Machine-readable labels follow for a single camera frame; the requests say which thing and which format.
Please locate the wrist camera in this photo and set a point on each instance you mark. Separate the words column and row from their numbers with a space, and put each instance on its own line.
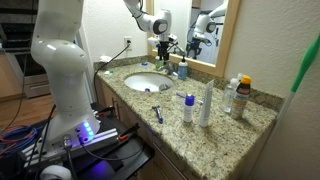
column 172, row 37

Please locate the black orange clamp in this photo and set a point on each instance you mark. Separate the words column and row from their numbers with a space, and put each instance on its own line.
column 128, row 131
column 105, row 110

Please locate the small blue plastic item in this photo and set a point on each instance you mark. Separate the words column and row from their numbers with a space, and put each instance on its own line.
column 144, row 63

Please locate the clear plastic bottle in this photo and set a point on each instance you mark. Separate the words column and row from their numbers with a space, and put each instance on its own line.
column 228, row 96

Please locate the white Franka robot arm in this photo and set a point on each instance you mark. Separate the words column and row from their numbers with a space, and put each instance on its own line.
column 63, row 66

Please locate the blue razor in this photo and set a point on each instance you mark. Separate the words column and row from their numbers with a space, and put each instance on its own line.
column 158, row 114

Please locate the white round device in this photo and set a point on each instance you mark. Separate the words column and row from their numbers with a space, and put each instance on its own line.
column 55, row 173

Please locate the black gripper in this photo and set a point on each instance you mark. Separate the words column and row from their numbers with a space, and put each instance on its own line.
column 163, row 46

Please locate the white wall outlet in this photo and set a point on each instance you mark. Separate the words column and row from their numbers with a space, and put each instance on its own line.
column 125, row 46

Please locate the small white capped bottle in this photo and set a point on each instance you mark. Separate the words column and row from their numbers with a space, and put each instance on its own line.
column 239, row 76

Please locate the blue soap pump bottle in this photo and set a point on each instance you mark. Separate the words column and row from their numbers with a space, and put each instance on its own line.
column 182, row 70

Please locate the chrome sink faucet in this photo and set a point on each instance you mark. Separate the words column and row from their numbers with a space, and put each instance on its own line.
column 169, row 69

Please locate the white standing tube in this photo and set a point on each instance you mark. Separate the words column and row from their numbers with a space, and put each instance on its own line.
column 206, row 103

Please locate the green soap pump bottle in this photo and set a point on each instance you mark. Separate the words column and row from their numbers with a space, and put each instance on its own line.
column 159, row 64

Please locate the aluminium mounting rail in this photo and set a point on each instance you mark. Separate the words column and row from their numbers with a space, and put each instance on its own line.
column 103, row 136

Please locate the purple wrapper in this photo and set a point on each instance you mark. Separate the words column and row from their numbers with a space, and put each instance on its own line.
column 147, row 89

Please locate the wood framed wall mirror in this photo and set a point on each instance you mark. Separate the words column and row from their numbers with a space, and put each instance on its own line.
column 220, row 68

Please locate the white drawer unit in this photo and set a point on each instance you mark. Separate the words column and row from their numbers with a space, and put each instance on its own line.
column 36, row 85

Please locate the wooden vanity cabinet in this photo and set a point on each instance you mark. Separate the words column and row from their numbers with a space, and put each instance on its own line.
column 166, row 166

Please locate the white oval sink basin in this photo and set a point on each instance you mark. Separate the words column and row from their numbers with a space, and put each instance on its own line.
column 146, row 80

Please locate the white green contact lens case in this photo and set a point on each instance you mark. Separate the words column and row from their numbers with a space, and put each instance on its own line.
column 108, row 72

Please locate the black robot cart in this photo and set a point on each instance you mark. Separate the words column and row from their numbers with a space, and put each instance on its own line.
column 133, row 156

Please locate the white bottle blue cap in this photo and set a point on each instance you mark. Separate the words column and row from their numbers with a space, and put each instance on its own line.
column 188, row 110

